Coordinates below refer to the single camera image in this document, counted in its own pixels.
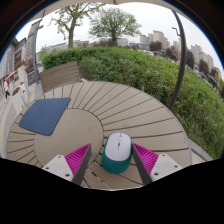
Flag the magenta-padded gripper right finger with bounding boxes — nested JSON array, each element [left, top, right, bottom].
[[131, 142, 184, 186]]

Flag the white and teal computer mouse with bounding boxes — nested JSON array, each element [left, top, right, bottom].
[[101, 131, 134, 175]]

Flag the green hedge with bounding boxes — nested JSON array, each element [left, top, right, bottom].
[[40, 45, 224, 159]]

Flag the grey lamp post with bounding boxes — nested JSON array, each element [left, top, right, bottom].
[[31, 19, 44, 83]]

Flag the distant apartment buildings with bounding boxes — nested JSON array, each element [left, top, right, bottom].
[[139, 29, 216, 71]]

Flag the dark curved umbrella pole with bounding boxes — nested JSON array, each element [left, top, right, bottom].
[[168, 9, 187, 112]]

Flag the round leafy tree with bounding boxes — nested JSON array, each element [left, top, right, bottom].
[[88, 7, 143, 47]]

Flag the white planter box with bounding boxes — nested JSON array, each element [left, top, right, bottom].
[[11, 86, 30, 114]]

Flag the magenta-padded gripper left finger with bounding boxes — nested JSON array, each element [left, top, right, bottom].
[[41, 143, 93, 186]]

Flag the blue mouse pad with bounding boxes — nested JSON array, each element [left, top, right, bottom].
[[18, 97, 72, 137]]

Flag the beige umbrella canopy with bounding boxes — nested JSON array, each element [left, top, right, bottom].
[[33, 0, 188, 21]]

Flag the person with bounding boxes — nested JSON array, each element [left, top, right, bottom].
[[2, 79, 11, 100]]

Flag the slatted wooden chair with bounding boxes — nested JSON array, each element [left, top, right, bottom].
[[39, 60, 83, 94]]

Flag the bare-trunked leaning tree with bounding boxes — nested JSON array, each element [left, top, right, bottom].
[[49, 2, 106, 50]]

